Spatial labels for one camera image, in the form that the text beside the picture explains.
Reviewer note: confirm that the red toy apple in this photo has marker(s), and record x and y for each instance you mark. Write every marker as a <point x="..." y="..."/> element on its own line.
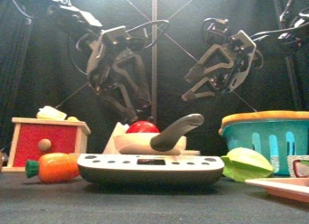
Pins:
<point x="141" y="127"/>

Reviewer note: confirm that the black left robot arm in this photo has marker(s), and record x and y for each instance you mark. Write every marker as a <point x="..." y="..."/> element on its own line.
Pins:
<point x="72" y="14"/>

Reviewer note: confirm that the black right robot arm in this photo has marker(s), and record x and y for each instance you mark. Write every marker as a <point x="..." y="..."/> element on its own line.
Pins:
<point x="285" y="35"/>

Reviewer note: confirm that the white toy bottle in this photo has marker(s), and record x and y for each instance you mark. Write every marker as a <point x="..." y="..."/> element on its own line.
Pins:
<point x="116" y="137"/>

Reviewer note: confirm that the pale yellow toy food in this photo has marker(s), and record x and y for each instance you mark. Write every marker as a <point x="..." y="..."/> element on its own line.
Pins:
<point x="50" y="113"/>

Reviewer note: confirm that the teal basket orange rim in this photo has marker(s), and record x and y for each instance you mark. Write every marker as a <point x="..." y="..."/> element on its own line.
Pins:
<point x="260" y="134"/>

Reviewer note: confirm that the red wooden drawer box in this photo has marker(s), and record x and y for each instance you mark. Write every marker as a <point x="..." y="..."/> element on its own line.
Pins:
<point x="44" y="134"/>

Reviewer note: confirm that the orange toy carrot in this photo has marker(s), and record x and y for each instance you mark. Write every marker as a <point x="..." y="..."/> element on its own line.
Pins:
<point x="56" y="168"/>

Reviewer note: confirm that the green toy cabbage leaf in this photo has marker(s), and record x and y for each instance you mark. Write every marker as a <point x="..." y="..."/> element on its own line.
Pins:
<point x="247" y="164"/>

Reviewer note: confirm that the speckled card red picture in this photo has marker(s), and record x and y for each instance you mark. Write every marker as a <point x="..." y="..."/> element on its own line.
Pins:
<point x="299" y="166"/>

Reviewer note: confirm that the pink tray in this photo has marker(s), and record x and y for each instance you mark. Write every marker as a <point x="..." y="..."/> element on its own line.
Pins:
<point x="285" y="187"/>

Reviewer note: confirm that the thin metal frame pole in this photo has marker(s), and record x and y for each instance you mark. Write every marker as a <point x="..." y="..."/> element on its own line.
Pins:
<point x="153" y="68"/>

